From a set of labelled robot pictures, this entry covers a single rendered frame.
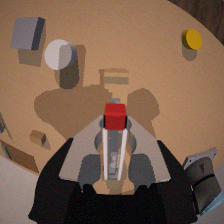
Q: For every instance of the red cube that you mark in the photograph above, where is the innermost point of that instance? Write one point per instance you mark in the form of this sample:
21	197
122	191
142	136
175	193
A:
115	115

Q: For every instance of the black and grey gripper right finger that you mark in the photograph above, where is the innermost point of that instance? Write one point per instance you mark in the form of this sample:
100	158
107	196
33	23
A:
152	164

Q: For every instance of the yellow short cylinder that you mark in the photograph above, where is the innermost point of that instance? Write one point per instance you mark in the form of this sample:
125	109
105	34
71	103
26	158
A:
192	39

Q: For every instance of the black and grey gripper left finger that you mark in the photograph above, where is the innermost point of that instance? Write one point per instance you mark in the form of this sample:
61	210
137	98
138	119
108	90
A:
76	163

